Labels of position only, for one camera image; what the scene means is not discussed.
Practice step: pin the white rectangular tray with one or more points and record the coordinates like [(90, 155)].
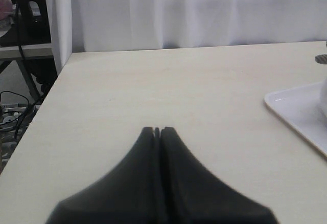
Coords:
[(300, 108)]

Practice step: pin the white backdrop curtain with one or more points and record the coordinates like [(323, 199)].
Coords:
[(123, 25)]

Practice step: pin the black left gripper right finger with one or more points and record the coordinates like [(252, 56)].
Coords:
[(195, 195)]

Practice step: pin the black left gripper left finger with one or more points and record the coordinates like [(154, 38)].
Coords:
[(124, 195)]

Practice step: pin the grey side table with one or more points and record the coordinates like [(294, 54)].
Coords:
[(36, 51)]

